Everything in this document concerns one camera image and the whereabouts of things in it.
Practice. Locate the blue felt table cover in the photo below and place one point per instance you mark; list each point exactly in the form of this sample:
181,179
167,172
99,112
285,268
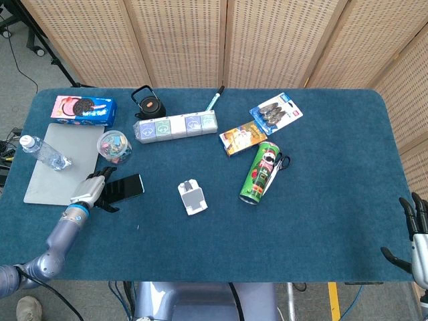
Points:
234,234

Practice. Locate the black cast iron teapot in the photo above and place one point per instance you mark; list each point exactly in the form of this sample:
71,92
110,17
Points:
150,107

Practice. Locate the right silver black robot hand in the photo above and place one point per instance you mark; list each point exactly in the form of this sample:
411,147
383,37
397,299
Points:
419,254

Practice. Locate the beige shoe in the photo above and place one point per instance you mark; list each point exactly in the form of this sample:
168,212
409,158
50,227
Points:
29,309

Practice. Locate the woven wood screen panel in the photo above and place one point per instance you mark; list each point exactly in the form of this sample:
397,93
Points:
180,40
411,100
374,40
93,40
281,40

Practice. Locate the white phone stand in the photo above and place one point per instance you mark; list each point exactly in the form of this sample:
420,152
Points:
192,200

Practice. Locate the grey-blue robot torso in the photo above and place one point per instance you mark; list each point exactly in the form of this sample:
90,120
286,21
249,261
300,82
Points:
200,302

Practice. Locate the silver closed laptop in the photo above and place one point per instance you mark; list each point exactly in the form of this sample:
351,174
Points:
67,174

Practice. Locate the blue pink Oreo box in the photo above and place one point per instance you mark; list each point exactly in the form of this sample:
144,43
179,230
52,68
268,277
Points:
85,108

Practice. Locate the clear jar of colourful clips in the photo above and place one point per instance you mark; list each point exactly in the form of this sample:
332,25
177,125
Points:
114,147

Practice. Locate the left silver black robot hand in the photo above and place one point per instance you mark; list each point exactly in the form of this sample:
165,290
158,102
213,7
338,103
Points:
87,190

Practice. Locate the wrapped row of small boxes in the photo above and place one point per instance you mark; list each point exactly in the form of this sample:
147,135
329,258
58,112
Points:
174,128

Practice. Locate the clear plastic water bottle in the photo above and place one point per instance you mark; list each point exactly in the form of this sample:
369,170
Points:
47,154

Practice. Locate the yellow snack box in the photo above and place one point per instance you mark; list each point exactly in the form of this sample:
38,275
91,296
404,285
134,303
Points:
242,138

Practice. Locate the black smartphone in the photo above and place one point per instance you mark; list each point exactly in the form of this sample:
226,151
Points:
123,189

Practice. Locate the white table leg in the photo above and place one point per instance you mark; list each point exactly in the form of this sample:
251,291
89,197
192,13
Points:
291,301

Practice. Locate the marker pen with black cap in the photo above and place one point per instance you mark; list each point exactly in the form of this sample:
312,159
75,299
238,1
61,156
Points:
214,98

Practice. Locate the green Pringles can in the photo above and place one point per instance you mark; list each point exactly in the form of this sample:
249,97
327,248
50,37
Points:
261,174

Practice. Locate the blister pack of binder clips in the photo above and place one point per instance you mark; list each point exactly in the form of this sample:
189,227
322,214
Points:
275,112

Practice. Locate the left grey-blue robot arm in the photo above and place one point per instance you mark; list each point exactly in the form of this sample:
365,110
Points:
60,234

